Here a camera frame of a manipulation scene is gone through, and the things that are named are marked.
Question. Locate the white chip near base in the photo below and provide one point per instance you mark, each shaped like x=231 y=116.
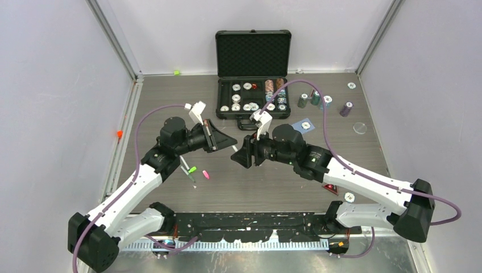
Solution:
x=349 y=197

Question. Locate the purple chip stack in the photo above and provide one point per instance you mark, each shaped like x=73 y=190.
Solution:
x=346 y=109

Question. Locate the dark green chip stack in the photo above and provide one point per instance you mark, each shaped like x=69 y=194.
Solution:
x=303 y=100

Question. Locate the light blue chip stack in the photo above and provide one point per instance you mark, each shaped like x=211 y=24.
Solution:
x=325 y=102

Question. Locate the clear dealer button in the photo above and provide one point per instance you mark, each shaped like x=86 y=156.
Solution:
x=360 y=128

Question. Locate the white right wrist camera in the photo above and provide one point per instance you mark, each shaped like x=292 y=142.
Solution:
x=262 y=120

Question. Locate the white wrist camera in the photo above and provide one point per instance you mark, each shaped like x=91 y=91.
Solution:
x=262 y=120
x=195 y=111

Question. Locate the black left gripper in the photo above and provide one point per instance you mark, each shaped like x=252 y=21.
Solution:
x=216 y=140

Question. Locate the red triangle sign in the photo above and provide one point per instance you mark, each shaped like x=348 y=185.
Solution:
x=331 y=188

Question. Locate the white pen blue tip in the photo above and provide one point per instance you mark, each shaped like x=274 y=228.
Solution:
x=184 y=163

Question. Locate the teal chip stack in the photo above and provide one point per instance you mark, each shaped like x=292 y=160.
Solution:
x=315 y=98

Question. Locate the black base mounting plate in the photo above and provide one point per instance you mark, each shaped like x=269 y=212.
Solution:
x=254 y=227

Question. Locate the blue playing card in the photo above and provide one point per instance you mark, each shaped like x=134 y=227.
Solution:
x=297 y=126

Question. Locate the pink pen cap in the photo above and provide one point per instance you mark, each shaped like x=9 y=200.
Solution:
x=206 y=175

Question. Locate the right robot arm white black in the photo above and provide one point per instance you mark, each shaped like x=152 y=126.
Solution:
x=404 y=207

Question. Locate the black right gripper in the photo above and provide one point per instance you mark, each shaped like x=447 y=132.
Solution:
x=244 y=156

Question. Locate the white chip on card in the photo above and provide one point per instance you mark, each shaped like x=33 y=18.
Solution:
x=305 y=125

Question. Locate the black poker chip case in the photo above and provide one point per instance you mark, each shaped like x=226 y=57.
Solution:
x=251 y=65

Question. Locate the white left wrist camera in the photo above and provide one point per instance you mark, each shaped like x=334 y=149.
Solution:
x=195 y=111

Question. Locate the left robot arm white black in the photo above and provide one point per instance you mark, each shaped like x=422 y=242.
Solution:
x=97 y=237

